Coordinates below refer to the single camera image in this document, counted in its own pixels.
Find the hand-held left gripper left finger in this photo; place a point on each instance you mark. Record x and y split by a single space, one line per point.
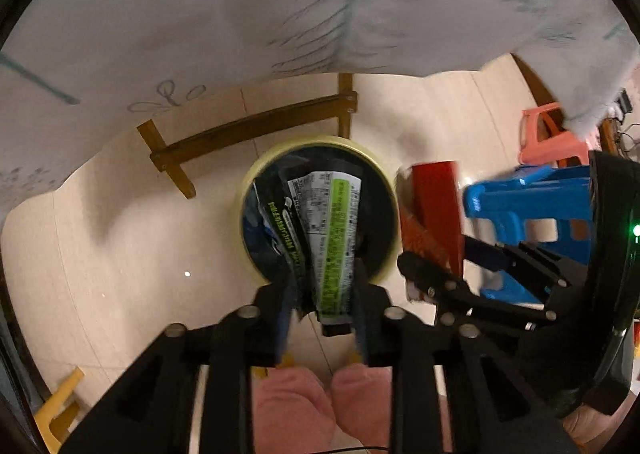
282 314

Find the printed teal tablecloth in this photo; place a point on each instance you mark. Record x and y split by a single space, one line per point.
250 8

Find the tan and green milk pouch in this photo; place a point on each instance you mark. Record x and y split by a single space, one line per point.
335 244

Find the pink plastic stool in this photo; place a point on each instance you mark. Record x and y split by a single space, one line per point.
545 146

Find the wooden table frame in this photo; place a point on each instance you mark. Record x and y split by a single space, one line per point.
250 126

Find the person's right forearm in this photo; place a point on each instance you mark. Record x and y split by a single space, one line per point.
592 431

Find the person's pink trousers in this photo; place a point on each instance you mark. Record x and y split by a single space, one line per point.
295 414

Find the yellow plastic stool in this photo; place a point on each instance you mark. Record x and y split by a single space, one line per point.
57 414

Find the red snack packet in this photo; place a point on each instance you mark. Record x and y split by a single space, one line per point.
435 204

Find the blue plastic stool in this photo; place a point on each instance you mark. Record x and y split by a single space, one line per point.
530 194

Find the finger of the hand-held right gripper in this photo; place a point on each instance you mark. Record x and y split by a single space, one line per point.
492 256
450 294

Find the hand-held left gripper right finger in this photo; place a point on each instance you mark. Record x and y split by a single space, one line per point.
362 324

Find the round yellow-rimmed bin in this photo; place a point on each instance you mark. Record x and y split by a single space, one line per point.
379 214

